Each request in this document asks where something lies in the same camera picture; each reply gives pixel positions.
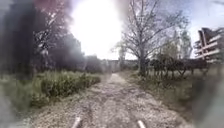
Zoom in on distant pale buildings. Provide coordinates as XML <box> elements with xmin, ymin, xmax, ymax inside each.
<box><xmin>99</xmin><ymin>58</ymin><xmax>138</xmax><ymax>73</ymax></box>

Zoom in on bare tree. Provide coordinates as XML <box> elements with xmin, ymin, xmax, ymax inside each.
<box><xmin>114</xmin><ymin>0</ymin><xmax>189</xmax><ymax>78</ymax></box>

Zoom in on pale gravel path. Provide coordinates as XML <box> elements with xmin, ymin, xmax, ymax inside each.
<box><xmin>28</xmin><ymin>73</ymin><xmax>194</xmax><ymax>128</ymax></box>

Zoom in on weedy grass verge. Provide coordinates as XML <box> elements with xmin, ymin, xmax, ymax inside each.
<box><xmin>0</xmin><ymin>69</ymin><xmax>103</xmax><ymax>113</ymax></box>
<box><xmin>119</xmin><ymin>69</ymin><xmax>224</xmax><ymax>123</ymax></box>

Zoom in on robot's own part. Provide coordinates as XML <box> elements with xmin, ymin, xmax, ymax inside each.
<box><xmin>136</xmin><ymin>119</ymin><xmax>147</xmax><ymax>128</ymax></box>
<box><xmin>71</xmin><ymin>116</ymin><xmax>82</xmax><ymax>128</ymax></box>

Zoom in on group of dark trees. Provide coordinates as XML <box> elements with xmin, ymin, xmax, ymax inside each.
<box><xmin>0</xmin><ymin>0</ymin><xmax>103</xmax><ymax>76</ymax></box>

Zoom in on building with balconies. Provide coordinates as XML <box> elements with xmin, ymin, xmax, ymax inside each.
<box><xmin>194</xmin><ymin>27</ymin><xmax>224</xmax><ymax>64</ymax></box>

